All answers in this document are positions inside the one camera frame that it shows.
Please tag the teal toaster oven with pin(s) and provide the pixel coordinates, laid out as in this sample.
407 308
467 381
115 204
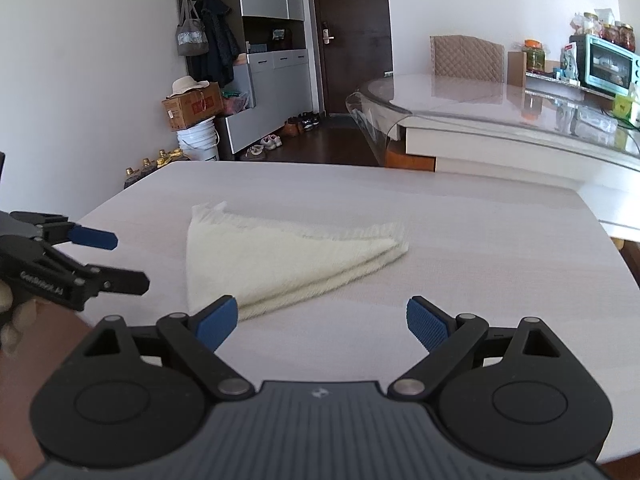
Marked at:
607 67

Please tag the person's left hand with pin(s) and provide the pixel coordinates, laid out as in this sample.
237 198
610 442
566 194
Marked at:
20 317

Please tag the dark hanging coat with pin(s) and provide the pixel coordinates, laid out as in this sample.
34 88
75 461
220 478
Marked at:
217 40

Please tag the white shelf riser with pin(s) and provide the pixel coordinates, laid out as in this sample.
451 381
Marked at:
555 80

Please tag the cream terry towel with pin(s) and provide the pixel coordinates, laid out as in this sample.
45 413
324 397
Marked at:
280 260

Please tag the straw hat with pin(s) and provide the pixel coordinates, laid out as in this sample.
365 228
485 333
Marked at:
186 85

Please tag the white snack packet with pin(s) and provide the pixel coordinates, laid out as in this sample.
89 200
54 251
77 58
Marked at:
569 62

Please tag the white plastic bucket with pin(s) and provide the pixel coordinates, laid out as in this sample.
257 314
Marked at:
200 140

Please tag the orange-lidded pickle jar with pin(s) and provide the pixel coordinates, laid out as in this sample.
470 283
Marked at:
535 57

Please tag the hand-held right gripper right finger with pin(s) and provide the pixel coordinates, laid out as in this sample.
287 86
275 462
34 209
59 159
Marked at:
427 325

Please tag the grey tote bag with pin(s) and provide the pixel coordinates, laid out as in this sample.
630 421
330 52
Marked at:
191 37

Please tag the beige quilted chair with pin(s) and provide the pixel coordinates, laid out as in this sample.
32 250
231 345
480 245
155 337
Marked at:
465 57

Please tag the dark brown door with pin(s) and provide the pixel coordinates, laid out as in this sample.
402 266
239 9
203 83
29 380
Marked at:
355 35

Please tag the cluster of oil bottles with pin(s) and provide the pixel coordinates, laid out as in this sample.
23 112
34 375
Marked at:
150 167

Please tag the brown wooden board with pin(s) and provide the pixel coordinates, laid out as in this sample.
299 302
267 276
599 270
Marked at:
516 67

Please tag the green tissue box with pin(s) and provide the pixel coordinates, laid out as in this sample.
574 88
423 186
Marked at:
624 106

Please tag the small dark box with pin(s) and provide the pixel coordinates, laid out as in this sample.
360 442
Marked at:
278 35

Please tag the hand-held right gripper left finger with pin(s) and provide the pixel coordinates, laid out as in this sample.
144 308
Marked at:
217 322

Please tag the white glass-topped dining table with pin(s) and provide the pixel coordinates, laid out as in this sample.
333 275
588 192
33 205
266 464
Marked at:
475 130

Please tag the row of shoes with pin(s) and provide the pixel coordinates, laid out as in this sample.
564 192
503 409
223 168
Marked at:
270 142

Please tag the small grey box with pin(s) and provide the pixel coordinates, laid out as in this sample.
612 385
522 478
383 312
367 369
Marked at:
258 49

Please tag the pink green plastic bag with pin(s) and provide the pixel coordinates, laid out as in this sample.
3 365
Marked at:
234 102

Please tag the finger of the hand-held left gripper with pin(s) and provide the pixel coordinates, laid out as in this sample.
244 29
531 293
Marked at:
92 238
127 282

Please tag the red printed cardboard box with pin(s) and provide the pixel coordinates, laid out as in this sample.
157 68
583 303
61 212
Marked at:
192 110

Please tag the red preserve jar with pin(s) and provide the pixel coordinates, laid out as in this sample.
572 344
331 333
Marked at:
611 34
627 37

